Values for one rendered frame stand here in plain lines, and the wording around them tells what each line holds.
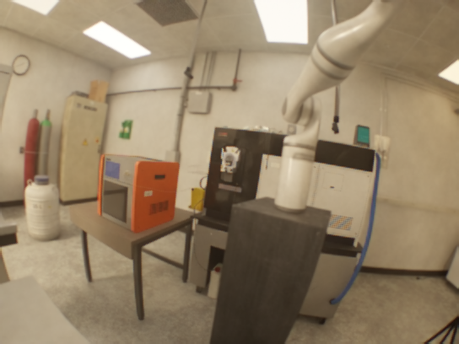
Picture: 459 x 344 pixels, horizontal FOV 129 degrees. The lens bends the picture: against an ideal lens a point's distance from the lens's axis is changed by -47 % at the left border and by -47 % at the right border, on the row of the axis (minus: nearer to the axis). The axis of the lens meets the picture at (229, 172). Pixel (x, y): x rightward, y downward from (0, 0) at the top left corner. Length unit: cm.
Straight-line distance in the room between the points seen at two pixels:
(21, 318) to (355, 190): 161
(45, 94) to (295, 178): 397
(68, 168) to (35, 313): 355
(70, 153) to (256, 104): 316
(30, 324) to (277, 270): 54
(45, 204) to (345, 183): 284
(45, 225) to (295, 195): 254
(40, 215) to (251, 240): 239
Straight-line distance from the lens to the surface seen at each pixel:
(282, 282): 53
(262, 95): 275
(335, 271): 154
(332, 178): 142
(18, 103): 394
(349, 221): 150
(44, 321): 45
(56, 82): 419
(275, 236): 49
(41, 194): 256
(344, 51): 40
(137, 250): 126
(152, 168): 122
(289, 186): 53
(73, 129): 389
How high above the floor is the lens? 122
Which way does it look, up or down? 4 degrees down
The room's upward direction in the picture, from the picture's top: 8 degrees clockwise
